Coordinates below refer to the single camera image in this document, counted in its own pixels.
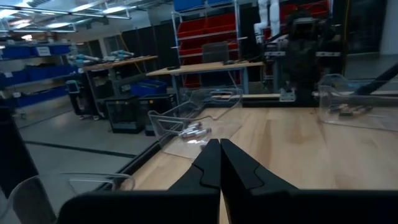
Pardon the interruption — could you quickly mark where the wire shelf rack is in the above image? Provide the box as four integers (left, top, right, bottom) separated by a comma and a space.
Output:
171, 0, 248, 94

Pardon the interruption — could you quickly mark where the teal screen device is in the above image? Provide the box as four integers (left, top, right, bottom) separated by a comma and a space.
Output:
65, 80, 82, 94

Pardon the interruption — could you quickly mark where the blue storage shelf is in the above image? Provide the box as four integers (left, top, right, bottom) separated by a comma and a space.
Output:
0, 43, 74, 108

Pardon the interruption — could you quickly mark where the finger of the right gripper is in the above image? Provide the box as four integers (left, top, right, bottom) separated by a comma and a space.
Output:
264, 42, 302, 78
301, 43, 342, 78

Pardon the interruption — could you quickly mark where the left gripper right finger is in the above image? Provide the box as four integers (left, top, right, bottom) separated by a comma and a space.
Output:
221, 138, 398, 224

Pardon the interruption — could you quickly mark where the red storage bin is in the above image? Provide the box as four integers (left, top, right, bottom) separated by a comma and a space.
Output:
179, 39, 205, 57
206, 12, 237, 35
177, 17, 208, 40
279, 0, 330, 19

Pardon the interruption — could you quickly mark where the blue floor crate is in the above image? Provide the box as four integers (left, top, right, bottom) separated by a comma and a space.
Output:
129, 78, 168, 98

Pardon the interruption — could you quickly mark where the dark mesh chair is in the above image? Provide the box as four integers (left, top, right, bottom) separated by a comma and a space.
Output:
201, 42, 230, 63

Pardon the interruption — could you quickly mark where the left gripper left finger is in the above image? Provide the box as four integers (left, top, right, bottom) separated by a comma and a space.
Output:
57, 138, 222, 224

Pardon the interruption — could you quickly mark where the white metal bracket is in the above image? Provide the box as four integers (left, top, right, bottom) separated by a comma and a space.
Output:
279, 88, 296, 103

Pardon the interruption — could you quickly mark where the wooden workbench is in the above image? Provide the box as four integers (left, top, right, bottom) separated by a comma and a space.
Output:
81, 55, 159, 94

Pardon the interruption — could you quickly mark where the black printer enclosure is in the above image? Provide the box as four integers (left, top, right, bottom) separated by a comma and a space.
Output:
138, 93, 178, 137
104, 95, 144, 134

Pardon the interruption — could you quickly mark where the clear plastic bin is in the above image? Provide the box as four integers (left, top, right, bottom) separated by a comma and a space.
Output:
147, 88, 244, 160
317, 73, 398, 132
0, 172, 136, 224

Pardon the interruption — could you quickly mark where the black vertical pole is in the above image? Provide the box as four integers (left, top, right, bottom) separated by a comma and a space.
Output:
0, 105, 40, 200

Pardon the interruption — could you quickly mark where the wooden table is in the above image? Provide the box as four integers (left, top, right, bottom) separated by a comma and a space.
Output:
146, 61, 265, 103

